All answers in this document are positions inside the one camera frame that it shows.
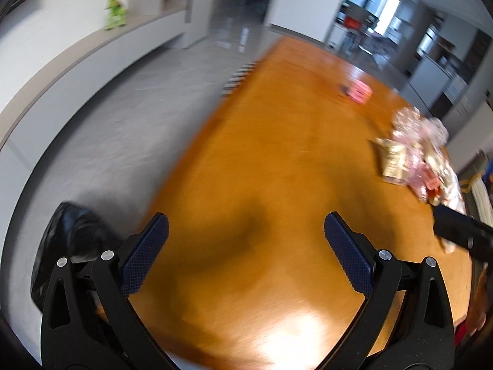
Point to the wooden chair with cushion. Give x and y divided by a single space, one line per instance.
479 196

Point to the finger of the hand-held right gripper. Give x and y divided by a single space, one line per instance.
450 225

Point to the red bag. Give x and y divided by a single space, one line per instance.
352 22

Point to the black trash bag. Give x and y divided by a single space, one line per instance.
73 231

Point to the clear plastic bag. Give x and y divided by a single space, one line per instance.
418 127

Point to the beige snack packet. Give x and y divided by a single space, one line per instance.
393 160

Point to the person's right hand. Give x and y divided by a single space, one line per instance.
479 300

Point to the colourful block toy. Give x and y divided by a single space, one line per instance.
359 90

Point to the green dinosaur toy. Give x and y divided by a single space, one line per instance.
115 9

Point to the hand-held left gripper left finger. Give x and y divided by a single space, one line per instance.
144 254

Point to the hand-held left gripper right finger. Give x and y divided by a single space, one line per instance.
348 254

